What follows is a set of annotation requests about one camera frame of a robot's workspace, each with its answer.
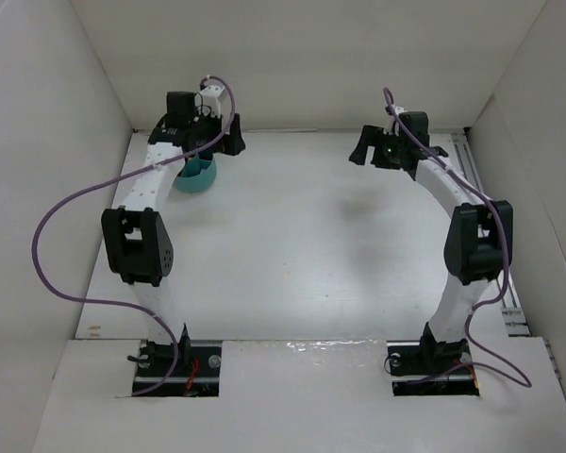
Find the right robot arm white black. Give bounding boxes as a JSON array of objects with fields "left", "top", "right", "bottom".
[{"left": 349, "top": 109, "right": 513, "bottom": 374}]

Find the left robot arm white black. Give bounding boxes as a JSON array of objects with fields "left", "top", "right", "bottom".
[{"left": 101, "top": 83, "right": 245, "bottom": 345}]

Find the teal divided round container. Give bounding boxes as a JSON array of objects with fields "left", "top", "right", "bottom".
[{"left": 174, "top": 156, "right": 217, "bottom": 193}]

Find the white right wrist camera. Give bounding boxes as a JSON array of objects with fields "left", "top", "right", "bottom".
[{"left": 385, "top": 106, "right": 407, "bottom": 136}]

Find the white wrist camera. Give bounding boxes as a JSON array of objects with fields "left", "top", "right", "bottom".
[
  {"left": 199, "top": 75, "right": 227, "bottom": 117},
  {"left": 385, "top": 106, "right": 407, "bottom": 136}
]

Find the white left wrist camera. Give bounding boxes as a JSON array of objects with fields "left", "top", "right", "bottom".
[{"left": 199, "top": 75, "right": 227, "bottom": 117}]

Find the aluminium side rail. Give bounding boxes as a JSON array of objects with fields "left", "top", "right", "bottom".
[{"left": 451, "top": 129, "right": 531, "bottom": 337}]

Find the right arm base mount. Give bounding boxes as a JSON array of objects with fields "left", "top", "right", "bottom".
[{"left": 384, "top": 341, "right": 480, "bottom": 397}]

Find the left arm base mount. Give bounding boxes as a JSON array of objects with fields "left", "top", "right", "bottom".
[{"left": 127, "top": 340, "right": 222, "bottom": 398}]

